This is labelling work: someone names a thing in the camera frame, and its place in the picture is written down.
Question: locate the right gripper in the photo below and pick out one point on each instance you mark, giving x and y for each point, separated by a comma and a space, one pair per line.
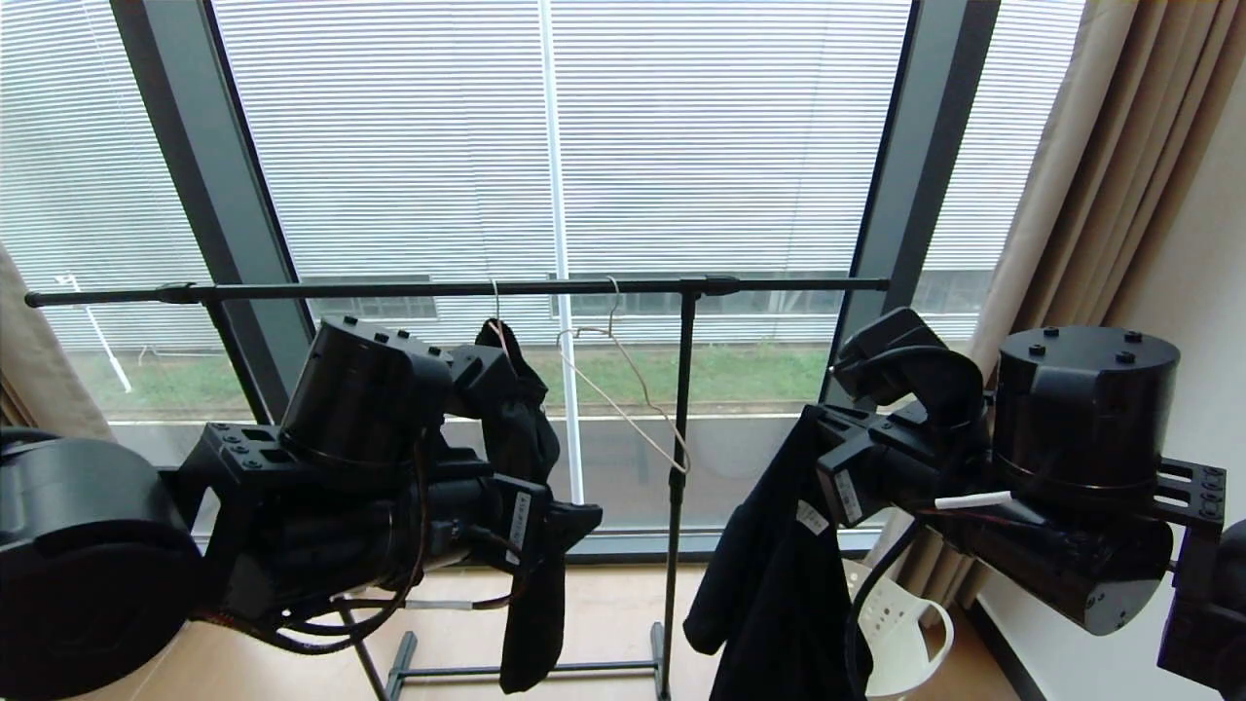
896, 462

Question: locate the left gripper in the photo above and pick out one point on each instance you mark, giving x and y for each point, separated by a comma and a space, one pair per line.
477, 526

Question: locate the black garment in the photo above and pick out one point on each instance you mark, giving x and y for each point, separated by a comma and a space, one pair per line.
531, 438
779, 604

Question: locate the pink clothes hanger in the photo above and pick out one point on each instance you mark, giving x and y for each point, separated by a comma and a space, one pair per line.
496, 312
623, 409

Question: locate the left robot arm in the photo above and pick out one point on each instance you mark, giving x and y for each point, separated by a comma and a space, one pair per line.
97, 565

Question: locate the white laundry basket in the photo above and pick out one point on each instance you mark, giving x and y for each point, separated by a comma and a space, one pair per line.
905, 643

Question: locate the black clothes rack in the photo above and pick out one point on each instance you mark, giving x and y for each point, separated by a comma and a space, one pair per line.
389, 289

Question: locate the beige curtain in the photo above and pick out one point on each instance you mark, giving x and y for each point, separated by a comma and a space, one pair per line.
39, 370
1100, 195

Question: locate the window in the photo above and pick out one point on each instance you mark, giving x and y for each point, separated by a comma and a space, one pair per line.
195, 146

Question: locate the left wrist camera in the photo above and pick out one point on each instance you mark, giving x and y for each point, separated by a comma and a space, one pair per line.
482, 375

